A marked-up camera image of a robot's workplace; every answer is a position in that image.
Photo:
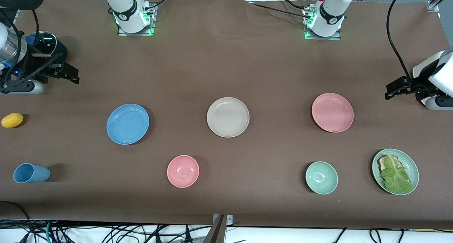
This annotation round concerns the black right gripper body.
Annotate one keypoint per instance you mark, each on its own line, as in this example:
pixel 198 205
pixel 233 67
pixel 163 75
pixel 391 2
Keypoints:
pixel 39 63

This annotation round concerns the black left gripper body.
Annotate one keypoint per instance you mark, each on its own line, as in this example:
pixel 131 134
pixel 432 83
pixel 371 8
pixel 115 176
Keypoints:
pixel 416 83

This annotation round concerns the pink plate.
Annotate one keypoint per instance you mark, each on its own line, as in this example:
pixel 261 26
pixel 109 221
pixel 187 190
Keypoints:
pixel 332 112

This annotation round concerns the blue plate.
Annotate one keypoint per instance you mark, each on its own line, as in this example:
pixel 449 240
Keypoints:
pixel 127 124

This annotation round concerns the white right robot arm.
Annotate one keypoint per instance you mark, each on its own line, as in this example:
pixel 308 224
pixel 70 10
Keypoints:
pixel 127 9

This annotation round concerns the beige rounded tray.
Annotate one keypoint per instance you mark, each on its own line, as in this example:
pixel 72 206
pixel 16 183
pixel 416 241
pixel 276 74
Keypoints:
pixel 424 64

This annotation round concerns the bread slice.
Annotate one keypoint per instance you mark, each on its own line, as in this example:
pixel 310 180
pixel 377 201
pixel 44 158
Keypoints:
pixel 382 162

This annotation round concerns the yellow lemon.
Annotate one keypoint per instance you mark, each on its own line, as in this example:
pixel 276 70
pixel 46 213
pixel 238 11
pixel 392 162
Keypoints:
pixel 12 120

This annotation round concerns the green plate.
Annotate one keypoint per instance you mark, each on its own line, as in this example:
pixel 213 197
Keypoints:
pixel 411 165

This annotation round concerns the green lettuce leaf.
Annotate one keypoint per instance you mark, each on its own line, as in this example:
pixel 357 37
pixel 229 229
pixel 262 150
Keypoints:
pixel 396 179

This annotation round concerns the blue cup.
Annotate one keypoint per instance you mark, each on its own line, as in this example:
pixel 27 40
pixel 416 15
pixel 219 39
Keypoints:
pixel 33 173

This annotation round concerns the small green bowl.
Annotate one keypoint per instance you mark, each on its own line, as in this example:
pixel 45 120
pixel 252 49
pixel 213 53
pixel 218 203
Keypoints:
pixel 321 177

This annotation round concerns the small pink bowl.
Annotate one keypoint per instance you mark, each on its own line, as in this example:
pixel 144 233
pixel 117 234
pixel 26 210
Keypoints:
pixel 183 171

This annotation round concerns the brown table cloth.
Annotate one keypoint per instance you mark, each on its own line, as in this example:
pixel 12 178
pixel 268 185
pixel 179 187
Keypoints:
pixel 226 58

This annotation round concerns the beige plate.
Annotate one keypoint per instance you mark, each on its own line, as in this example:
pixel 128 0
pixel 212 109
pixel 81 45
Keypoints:
pixel 228 117

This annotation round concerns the dark slanted bar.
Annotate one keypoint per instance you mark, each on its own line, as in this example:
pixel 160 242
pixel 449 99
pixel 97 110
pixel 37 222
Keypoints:
pixel 216 232

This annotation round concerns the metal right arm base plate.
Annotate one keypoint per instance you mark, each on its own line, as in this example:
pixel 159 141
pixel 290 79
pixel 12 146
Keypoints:
pixel 136 33

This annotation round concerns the aluminium profile rail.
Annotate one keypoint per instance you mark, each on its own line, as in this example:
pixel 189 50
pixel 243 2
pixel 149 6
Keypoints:
pixel 439 0

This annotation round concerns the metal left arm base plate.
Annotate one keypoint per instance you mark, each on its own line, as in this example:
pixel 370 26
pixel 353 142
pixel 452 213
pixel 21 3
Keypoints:
pixel 324 38

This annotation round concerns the metal clamp bracket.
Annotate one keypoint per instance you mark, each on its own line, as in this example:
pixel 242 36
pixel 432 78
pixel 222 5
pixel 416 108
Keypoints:
pixel 229 219

